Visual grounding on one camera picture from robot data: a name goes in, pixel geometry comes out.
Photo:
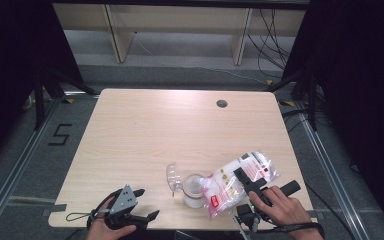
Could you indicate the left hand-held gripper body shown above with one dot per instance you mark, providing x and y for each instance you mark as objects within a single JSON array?
[{"x": 124, "y": 199}]

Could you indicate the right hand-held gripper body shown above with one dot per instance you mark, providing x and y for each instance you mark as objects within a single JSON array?
[{"x": 256, "y": 186}]

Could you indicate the person's left hand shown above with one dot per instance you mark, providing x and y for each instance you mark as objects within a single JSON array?
[{"x": 106, "y": 232}]

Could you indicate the red and white sugar pouch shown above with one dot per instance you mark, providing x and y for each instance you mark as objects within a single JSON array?
[{"x": 226, "y": 190}]

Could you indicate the light wooden shelf unit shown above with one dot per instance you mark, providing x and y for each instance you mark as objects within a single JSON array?
[{"x": 180, "y": 16}]

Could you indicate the black curtain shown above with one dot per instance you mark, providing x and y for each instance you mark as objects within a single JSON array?
[
  {"x": 363, "y": 83},
  {"x": 10, "y": 66}
]

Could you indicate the black metal stand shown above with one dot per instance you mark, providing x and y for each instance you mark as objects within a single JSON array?
[
  {"x": 311, "y": 100},
  {"x": 40, "y": 100}
]

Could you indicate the clear glass jar with lid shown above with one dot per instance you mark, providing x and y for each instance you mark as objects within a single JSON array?
[{"x": 193, "y": 198}]

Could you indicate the yellow and black tape piece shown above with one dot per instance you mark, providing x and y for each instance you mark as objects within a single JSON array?
[
  {"x": 68, "y": 100},
  {"x": 288, "y": 103},
  {"x": 269, "y": 82}
]

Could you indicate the person's right hand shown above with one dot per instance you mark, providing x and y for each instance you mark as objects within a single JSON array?
[{"x": 286, "y": 210}]

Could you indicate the aluminium floor rail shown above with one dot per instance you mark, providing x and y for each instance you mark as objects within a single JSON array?
[
  {"x": 16, "y": 166},
  {"x": 330, "y": 173}
]

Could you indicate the grey round table grommet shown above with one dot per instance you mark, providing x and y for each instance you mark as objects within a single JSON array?
[{"x": 222, "y": 103}]

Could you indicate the grey tape strip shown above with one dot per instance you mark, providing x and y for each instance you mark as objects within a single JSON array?
[
  {"x": 55, "y": 209},
  {"x": 315, "y": 214}
]

